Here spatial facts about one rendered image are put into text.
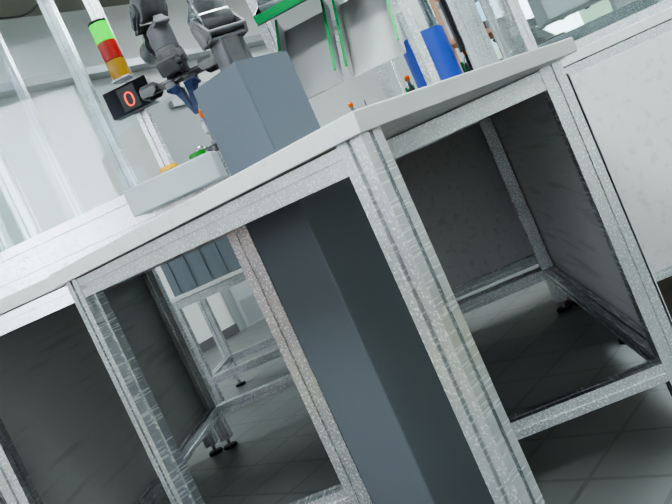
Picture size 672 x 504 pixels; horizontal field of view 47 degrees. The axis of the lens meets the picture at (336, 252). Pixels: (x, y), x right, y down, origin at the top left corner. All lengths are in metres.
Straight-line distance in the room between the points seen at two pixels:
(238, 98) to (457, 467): 0.81
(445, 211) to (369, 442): 1.96
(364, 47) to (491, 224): 1.70
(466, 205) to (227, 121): 2.02
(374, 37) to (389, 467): 0.95
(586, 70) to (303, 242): 1.23
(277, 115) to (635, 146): 1.27
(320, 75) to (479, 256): 1.76
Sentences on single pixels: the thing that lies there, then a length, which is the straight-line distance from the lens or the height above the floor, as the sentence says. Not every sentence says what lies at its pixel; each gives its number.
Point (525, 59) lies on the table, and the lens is 1.37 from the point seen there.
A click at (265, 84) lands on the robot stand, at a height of 1.01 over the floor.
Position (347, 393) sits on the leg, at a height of 0.42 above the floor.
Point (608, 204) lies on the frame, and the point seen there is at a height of 0.53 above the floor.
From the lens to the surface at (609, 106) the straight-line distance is 2.39.
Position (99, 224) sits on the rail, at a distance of 1.79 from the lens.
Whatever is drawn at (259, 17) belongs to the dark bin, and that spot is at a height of 1.20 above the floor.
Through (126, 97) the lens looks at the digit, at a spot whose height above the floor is 1.21.
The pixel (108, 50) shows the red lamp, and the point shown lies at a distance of 2.08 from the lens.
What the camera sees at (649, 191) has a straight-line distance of 2.42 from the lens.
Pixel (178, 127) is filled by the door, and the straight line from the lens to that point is 6.89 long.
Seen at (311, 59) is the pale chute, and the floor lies 1.08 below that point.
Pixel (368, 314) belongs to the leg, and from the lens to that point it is 1.42.
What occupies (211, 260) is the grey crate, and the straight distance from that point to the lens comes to 3.82.
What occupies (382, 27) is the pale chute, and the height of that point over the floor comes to 1.07.
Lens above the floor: 0.78
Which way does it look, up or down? 4 degrees down
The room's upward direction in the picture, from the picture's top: 24 degrees counter-clockwise
